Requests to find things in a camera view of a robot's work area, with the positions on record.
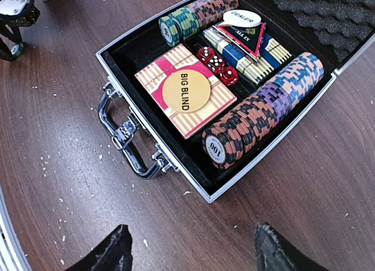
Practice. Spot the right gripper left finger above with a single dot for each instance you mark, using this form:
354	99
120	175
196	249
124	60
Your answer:
112	253

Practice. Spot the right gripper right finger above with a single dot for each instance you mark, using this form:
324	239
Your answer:
274	252

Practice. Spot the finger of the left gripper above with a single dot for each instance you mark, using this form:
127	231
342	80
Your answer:
12	33
6	54

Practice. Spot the green poker chip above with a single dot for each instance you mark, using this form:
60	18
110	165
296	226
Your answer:
17	49

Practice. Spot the black poker chip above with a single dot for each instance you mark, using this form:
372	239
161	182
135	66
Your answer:
223	145

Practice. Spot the red Texas Hold'em card box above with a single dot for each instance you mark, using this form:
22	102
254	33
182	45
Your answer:
153	76

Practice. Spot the yellow round button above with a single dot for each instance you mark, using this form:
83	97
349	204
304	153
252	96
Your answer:
186	91

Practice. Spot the red die front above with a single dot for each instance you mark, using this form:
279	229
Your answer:
228	76

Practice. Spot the orange black chip stack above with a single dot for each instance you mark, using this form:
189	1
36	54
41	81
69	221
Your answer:
244	126

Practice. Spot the purple chip stack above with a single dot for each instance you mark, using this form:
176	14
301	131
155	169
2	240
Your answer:
278	98

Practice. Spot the blue card deck box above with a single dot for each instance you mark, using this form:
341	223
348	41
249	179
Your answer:
272	55

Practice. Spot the brown chip stack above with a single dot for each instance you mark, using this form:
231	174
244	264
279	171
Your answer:
209	12

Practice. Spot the black triangular all-in button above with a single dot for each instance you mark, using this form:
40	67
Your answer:
248	40

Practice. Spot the white dealer button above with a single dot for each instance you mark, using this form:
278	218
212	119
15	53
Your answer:
242	18

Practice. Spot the aluminium front rail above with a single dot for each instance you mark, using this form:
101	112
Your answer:
12	255

